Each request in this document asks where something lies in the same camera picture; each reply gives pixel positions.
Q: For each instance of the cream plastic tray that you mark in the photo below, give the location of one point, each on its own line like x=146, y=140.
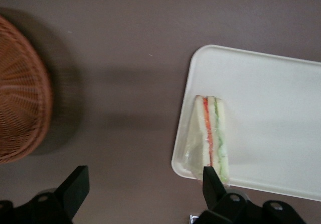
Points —
x=263, y=121

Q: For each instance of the triangle sandwich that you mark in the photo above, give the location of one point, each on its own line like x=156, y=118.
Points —
x=208, y=133

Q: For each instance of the brown wicker basket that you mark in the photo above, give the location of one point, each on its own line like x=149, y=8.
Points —
x=20, y=96

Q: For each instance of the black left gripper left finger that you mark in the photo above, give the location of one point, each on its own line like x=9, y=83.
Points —
x=72, y=188

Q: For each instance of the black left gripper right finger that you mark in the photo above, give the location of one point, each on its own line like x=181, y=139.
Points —
x=213, y=188

